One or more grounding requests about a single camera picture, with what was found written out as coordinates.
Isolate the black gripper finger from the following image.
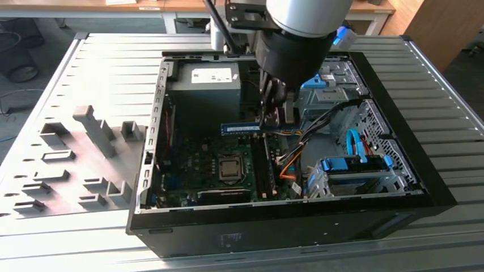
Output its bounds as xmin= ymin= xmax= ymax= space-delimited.
xmin=283 ymin=90 xmax=302 ymax=126
xmin=259 ymin=70 xmax=286 ymax=127

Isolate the blue plastic drive latch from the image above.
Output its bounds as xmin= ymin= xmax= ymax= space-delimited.
xmin=300 ymin=74 xmax=327 ymax=89

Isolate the grey metal drive cage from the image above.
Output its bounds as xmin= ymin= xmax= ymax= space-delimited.
xmin=298 ymin=58 xmax=371 ymax=122

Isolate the grey power supply unit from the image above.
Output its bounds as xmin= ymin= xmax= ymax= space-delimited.
xmin=166 ymin=62 xmax=243 ymax=139

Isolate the CPU socket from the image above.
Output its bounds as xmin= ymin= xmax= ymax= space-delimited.
xmin=212 ymin=153 xmax=247 ymax=186

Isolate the hard disk in blue carrier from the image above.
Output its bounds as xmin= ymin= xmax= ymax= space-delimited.
xmin=319 ymin=154 xmax=395 ymax=174

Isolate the silver CPU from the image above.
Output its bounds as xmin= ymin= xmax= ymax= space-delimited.
xmin=218 ymin=159 xmax=243 ymax=180

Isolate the grey metal disk bay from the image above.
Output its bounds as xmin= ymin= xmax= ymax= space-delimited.
xmin=304 ymin=167 xmax=408 ymax=199

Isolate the green motherboard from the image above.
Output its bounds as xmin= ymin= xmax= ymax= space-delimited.
xmin=155 ymin=132 xmax=306 ymax=209

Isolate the black graphics card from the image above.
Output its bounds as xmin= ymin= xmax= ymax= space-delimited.
xmin=195 ymin=188 xmax=254 ymax=206

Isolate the wooden cabinet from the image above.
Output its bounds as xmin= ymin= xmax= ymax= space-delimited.
xmin=390 ymin=0 xmax=484 ymax=74

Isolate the black open PC case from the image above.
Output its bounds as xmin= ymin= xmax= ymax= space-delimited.
xmin=126 ymin=50 xmax=458 ymax=259

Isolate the black office chair base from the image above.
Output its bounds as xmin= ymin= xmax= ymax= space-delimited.
xmin=462 ymin=39 xmax=484 ymax=59

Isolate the grey parts rack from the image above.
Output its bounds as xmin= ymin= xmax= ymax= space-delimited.
xmin=11 ymin=102 xmax=150 ymax=220

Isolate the black wheeled bin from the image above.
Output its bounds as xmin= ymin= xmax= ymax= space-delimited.
xmin=0 ymin=18 xmax=47 ymax=83

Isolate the black cable bundle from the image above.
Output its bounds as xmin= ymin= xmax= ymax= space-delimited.
xmin=275 ymin=99 xmax=370 ymax=168

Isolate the small wrist camera box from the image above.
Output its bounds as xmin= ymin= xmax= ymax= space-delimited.
xmin=331 ymin=25 xmax=359 ymax=51

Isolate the black camera cable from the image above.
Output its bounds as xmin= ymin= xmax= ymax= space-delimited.
xmin=203 ymin=0 xmax=243 ymax=56

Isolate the orange yellow wire bundle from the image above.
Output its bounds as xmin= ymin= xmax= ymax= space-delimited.
xmin=279 ymin=152 xmax=304 ymax=181

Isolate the light blue data cable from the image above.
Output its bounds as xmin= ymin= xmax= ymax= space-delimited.
xmin=346 ymin=128 xmax=370 ymax=164

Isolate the wooden desk white frame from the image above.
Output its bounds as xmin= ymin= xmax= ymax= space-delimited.
xmin=0 ymin=0 xmax=396 ymax=36

